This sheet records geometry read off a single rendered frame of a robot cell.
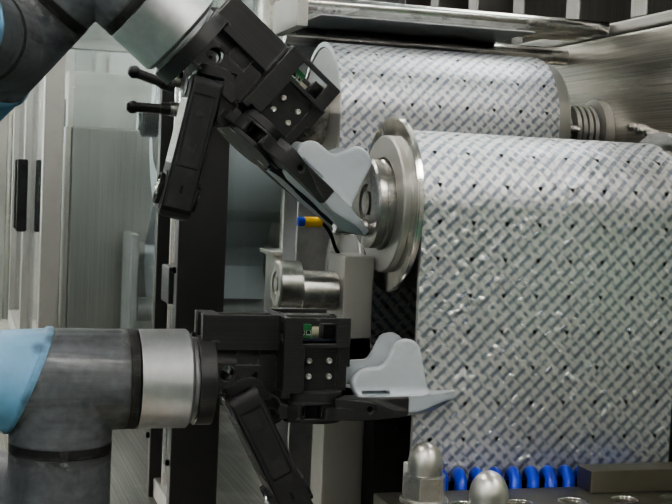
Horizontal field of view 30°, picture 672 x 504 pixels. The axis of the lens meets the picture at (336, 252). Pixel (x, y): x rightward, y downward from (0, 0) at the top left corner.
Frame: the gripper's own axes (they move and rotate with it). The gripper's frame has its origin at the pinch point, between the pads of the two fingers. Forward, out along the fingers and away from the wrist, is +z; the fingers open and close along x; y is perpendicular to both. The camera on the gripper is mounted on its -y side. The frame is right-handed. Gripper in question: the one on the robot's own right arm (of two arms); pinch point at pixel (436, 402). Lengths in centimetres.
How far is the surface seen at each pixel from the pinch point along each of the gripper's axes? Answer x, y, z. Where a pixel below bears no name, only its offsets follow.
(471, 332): -0.2, 5.7, 2.7
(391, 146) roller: 4.1, 20.6, -3.4
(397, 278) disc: 2.8, 9.8, -2.8
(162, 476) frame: 43.7, -16.0, -15.0
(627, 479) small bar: -6.3, -5.2, 14.0
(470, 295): -0.2, 8.7, 2.4
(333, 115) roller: 26.4, 24.1, -1.9
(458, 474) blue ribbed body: -3.1, -5.2, 0.9
